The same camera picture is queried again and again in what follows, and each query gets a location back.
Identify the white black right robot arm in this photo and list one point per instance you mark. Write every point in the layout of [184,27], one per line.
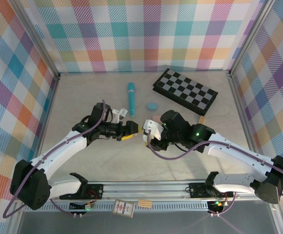
[236,153]

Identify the teal marker pen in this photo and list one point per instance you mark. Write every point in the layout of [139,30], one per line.
[132,100]

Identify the black grey folding chessboard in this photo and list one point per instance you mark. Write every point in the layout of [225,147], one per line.
[185,90]

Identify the aluminium side rail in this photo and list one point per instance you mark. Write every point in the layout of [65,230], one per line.
[244,122]
[48,112]

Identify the aluminium frame post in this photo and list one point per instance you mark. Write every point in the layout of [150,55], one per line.
[45,48]
[249,36]

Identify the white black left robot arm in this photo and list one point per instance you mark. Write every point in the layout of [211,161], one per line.
[58,151]

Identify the blue earbud charging case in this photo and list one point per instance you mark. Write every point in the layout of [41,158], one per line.
[152,106]

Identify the small wooden block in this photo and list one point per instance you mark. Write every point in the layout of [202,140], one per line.
[201,119]

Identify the playing card box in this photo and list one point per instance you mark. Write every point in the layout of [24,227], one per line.
[123,208]

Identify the black controller board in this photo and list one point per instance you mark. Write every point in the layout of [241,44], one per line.
[78,206]
[214,206]

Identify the pink earbud charging case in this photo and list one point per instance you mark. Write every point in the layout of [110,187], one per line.
[156,117]

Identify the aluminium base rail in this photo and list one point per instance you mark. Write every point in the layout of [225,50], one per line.
[156,189]

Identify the striped wooden piece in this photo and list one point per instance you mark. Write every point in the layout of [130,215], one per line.
[145,203]

